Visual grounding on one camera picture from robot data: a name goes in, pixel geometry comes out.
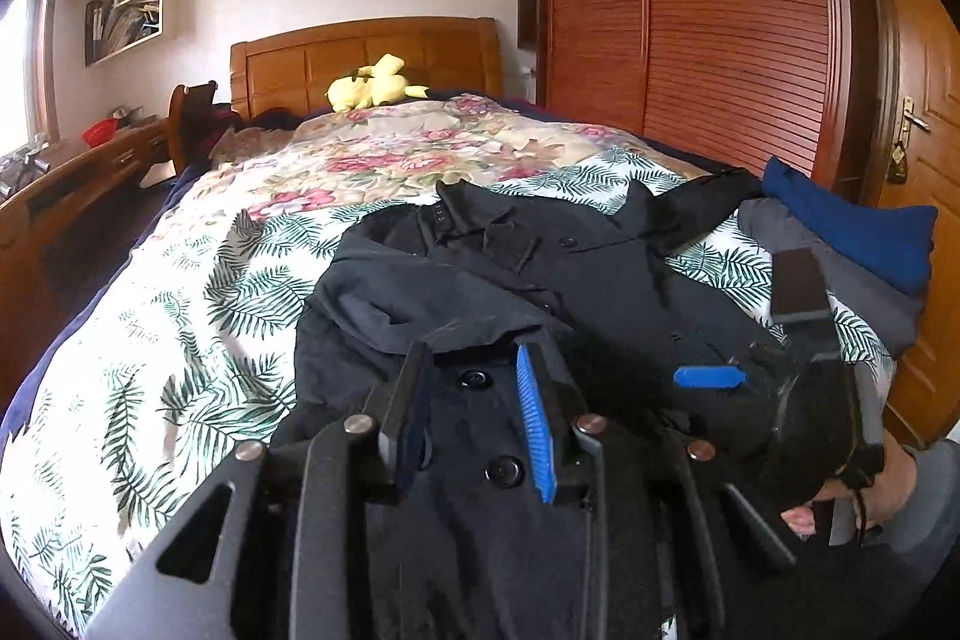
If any wooden door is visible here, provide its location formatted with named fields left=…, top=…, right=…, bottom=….
left=855, top=0, right=960, bottom=447

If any black gripper cord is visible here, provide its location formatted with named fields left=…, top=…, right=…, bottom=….
left=846, top=452, right=886, bottom=547

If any wooden desk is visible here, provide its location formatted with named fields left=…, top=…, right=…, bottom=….
left=0, top=113, right=178, bottom=390

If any floral quilt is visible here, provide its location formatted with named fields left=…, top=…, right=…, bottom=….
left=208, top=92, right=707, bottom=223

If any brass door handle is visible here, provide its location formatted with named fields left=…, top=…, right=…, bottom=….
left=896, top=96, right=932, bottom=144

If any window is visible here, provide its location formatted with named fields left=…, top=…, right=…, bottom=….
left=0, top=0, right=47, bottom=161

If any wooden chair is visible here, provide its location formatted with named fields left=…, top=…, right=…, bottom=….
left=166, top=80, right=242, bottom=173

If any person's right hand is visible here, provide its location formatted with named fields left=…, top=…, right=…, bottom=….
left=780, top=432, right=922, bottom=542

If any leaf-print blanket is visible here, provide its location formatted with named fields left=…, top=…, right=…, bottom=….
left=0, top=147, right=899, bottom=638

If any folded blue garment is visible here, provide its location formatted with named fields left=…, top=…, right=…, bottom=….
left=761, top=155, right=940, bottom=299

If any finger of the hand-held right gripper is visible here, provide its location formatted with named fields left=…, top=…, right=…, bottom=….
left=673, top=346, right=794, bottom=399

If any yellow plush toy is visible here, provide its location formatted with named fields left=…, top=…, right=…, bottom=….
left=325, top=53, right=430, bottom=113

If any wooden headboard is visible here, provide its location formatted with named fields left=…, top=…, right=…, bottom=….
left=229, top=16, right=503, bottom=121

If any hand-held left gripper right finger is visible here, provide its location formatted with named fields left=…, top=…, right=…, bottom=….
left=514, top=340, right=797, bottom=640

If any folded grey garment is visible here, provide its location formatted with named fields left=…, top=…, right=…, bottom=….
left=736, top=197, right=925, bottom=362

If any wooden slatted wardrobe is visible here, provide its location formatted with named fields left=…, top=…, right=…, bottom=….
left=535, top=0, right=857, bottom=191

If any black button coat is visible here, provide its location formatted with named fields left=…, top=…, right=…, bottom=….
left=270, top=167, right=826, bottom=640

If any dark clothes pile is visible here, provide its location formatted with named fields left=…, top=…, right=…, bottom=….
left=196, top=101, right=310, bottom=163

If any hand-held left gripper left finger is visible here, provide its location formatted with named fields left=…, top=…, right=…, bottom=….
left=82, top=341, right=436, bottom=640

